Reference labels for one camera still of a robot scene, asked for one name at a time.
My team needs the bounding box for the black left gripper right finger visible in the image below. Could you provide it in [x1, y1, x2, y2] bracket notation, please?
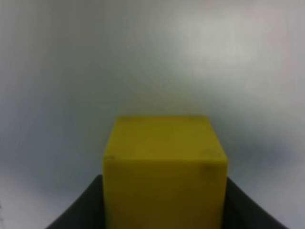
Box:
[222, 178, 286, 229]

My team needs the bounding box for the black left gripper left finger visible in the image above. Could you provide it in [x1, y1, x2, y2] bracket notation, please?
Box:
[47, 175, 105, 229]

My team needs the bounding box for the yellow cube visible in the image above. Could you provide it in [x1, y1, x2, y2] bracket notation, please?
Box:
[102, 115, 228, 229]

